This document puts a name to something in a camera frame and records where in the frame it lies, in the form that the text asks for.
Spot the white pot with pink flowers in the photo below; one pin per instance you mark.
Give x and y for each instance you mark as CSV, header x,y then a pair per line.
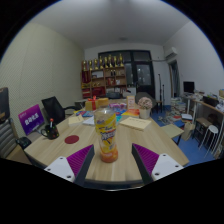
x,y
145,108

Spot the dark grey chair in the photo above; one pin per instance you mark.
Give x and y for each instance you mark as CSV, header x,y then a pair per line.
x,y
144,95

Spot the cluttered side desk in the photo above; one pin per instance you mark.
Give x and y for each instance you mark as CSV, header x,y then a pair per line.
x,y
210,108

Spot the grey striped office chair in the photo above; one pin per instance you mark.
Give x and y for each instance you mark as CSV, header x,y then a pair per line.
x,y
7,136

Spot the white round stool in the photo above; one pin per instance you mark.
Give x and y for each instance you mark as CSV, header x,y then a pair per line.
x,y
210,131

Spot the red-knobbed stirring stick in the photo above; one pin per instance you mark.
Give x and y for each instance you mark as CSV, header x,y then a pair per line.
x,y
51,122

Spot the purple sign board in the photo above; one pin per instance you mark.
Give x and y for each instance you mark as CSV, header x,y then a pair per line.
x,y
30,119

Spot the light wooden chair seat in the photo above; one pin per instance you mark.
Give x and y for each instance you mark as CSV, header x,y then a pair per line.
x,y
172,130

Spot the white wall air conditioner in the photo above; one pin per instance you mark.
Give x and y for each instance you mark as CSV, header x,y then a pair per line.
x,y
171,52

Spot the black mug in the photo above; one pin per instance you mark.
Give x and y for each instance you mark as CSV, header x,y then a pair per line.
x,y
52,132

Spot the blue snack packet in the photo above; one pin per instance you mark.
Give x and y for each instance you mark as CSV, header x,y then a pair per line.
x,y
85,113

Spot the flat round red coaster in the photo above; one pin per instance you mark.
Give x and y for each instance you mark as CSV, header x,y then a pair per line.
x,y
71,139

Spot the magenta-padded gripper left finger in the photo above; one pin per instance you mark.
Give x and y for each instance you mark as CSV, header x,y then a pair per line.
x,y
80,160

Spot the orange flat book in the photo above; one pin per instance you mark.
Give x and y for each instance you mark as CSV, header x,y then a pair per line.
x,y
131,112

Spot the pink snack packet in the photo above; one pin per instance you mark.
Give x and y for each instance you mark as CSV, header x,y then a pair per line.
x,y
118,106

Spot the pale yellow notebook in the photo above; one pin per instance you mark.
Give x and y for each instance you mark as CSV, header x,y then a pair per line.
x,y
135,123

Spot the yellow paper sheet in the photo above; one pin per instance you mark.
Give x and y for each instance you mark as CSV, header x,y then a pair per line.
x,y
76,119

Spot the black office chair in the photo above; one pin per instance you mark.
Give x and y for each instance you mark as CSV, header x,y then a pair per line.
x,y
53,109

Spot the black computer monitor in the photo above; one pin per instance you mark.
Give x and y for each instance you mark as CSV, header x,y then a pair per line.
x,y
188,87

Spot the brown paper bag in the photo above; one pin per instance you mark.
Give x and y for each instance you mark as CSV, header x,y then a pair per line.
x,y
188,130

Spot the upright orange carton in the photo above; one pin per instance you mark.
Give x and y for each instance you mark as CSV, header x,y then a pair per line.
x,y
131,102

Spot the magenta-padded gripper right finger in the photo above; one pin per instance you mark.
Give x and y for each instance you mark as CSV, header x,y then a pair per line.
x,y
146,158

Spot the wooden shelf unit with trophies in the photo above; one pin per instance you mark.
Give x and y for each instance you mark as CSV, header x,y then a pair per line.
x,y
103,80

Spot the yellow-labelled drink bottle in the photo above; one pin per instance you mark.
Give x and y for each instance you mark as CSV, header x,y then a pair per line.
x,y
106,140

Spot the yellow gift box red ribbon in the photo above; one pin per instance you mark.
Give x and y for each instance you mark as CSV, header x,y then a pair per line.
x,y
98,104

